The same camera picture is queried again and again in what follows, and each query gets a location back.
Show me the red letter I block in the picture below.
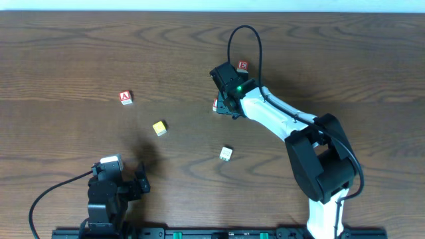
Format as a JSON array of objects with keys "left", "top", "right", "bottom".
[{"left": 212, "top": 98, "right": 218, "bottom": 112}]

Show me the red letter A block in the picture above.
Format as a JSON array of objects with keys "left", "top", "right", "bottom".
[{"left": 119, "top": 90, "right": 133, "bottom": 105}]

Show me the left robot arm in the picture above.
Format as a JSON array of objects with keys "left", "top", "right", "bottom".
[{"left": 78, "top": 161, "right": 150, "bottom": 238}]

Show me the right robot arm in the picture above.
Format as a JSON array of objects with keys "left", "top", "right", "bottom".
[{"left": 216, "top": 80, "right": 364, "bottom": 238}]

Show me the red letter E block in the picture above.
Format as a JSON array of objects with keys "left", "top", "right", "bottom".
[{"left": 236, "top": 61, "right": 249, "bottom": 74}]

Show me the yellow block left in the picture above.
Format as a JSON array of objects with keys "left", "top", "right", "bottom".
[{"left": 152, "top": 120, "right": 167, "bottom": 137}]

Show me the cream block green edge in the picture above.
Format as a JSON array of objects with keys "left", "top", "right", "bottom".
[{"left": 219, "top": 147, "right": 233, "bottom": 161}]

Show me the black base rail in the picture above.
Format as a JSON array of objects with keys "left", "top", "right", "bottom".
[{"left": 51, "top": 228, "right": 388, "bottom": 239}]

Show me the left black cable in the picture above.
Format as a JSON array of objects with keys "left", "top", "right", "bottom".
[{"left": 28, "top": 169, "right": 94, "bottom": 239}]

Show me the black cable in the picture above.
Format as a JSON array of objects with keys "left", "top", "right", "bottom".
[
  {"left": 226, "top": 25, "right": 365, "bottom": 239},
  {"left": 28, "top": 169, "right": 94, "bottom": 239}
]

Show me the right black cable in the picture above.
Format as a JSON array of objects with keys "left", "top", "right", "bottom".
[{"left": 226, "top": 25, "right": 365, "bottom": 239}]

